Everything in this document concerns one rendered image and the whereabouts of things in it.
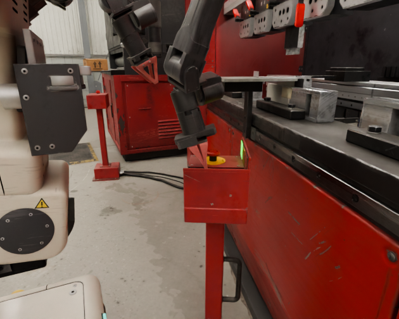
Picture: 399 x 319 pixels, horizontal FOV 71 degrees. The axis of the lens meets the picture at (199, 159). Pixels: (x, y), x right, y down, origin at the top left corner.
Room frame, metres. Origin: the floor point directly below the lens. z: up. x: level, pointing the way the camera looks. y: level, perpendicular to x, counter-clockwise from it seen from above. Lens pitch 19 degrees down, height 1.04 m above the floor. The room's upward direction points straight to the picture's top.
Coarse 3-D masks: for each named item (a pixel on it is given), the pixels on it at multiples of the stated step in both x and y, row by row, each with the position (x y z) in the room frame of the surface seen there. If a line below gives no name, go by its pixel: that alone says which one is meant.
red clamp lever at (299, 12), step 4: (300, 0) 0.92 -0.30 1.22; (300, 4) 0.92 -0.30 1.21; (304, 4) 0.92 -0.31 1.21; (296, 8) 0.93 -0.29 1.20; (300, 8) 0.92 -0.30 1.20; (304, 8) 0.92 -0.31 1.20; (296, 12) 0.92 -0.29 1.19; (300, 12) 0.92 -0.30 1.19; (304, 12) 0.92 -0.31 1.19; (296, 16) 0.92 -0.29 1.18; (300, 16) 0.92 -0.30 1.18; (296, 20) 0.92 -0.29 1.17; (300, 20) 0.92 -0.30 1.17; (296, 24) 0.92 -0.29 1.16; (300, 24) 0.92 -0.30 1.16
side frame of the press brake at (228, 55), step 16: (224, 16) 1.92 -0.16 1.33; (240, 16) 1.94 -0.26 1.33; (224, 32) 1.92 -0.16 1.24; (304, 32) 2.02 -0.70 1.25; (224, 48) 1.92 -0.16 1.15; (240, 48) 1.94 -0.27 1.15; (256, 48) 1.96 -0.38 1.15; (272, 48) 1.98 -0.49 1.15; (304, 48) 2.02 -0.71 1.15; (208, 64) 1.91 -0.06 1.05; (224, 64) 1.92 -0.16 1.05; (240, 64) 1.94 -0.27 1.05; (256, 64) 1.96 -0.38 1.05; (272, 64) 1.98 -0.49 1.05; (288, 64) 2.00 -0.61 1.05
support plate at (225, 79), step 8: (224, 80) 0.95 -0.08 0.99; (232, 80) 0.96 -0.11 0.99; (240, 80) 0.96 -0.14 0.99; (248, 80) 0.97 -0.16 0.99; (256, 80) 0.97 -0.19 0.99; (264, 80) 0.98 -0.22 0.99; (272, 80) 0.98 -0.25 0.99; (280, 80) 0.99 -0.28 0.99; (288, 80) 0.99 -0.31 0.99; (296, 80) 1.00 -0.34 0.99
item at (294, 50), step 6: (288, 30) 1.12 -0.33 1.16; (294, 30) 1.07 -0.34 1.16; (300, 30) 1.04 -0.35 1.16; (288, 36) 1.11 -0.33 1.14; (294, 36) 1.07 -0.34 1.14; (300, 36) 1.04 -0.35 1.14; (288, 42) 1.11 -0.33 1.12; (294, 42) 1.06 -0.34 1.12; (300, 42) 1.04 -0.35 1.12; (288, 48) 1.11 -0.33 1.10; (294, 48) 1.07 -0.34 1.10; (288, 54) 1.12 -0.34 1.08
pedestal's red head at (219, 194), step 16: (192, 160) 0.76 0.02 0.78; (240, 160) 0.76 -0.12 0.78; (192, 176) 0.62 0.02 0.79; (208, 176) 0.62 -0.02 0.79; (224, 176) 0.61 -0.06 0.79; (240, 176) 0.61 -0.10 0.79; (192, 192) 0.62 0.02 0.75; (208, 192) 0.62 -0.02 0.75; (224, 192) 0.61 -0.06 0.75; (240, 192) 0.61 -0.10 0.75; (192, 208) 0.62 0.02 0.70; (208, 208) 0.62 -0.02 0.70; (224, 208) 0.62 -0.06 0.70; (240, 208) 0.61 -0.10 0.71
